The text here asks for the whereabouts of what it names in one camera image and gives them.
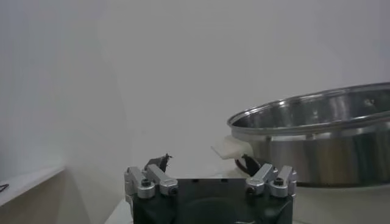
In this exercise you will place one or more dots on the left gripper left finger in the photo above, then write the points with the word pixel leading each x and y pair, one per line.
pixel 158 179

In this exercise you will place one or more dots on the stainless steel steamer pot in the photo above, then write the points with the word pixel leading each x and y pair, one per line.
pixel 320 152

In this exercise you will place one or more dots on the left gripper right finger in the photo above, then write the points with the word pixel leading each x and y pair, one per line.
pixel 262 176

